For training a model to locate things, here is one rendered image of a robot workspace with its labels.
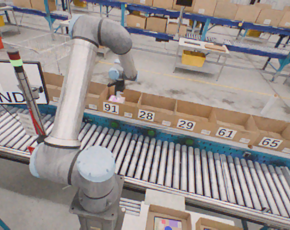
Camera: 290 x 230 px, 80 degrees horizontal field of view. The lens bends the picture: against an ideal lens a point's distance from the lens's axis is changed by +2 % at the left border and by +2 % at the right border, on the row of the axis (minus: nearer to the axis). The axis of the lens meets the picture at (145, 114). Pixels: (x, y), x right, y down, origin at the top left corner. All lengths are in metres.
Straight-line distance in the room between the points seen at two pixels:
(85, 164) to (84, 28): 0.56
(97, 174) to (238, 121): 1.72
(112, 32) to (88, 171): 0.58
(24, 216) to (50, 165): 1.60
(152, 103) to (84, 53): 1.28
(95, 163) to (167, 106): 1.37
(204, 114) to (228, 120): 0.27
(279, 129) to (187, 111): 0.98
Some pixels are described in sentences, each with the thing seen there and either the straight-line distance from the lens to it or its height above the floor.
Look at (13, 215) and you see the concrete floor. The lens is 2.43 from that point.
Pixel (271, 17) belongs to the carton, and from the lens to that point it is 6.34.
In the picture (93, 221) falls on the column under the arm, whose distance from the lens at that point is 1.05.
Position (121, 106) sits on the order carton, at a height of 1.01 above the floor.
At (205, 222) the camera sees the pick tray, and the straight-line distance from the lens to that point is 1.43.
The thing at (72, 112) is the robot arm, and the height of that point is 1.56.
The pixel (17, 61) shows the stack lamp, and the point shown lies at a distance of 1.15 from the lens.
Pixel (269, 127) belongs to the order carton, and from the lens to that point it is 2.29.
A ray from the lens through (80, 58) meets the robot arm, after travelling 0.81.
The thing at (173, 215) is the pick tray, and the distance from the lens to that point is 1.41.
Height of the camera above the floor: 2.04
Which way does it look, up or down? 38 degrees down
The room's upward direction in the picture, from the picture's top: 9 degrees clockwise
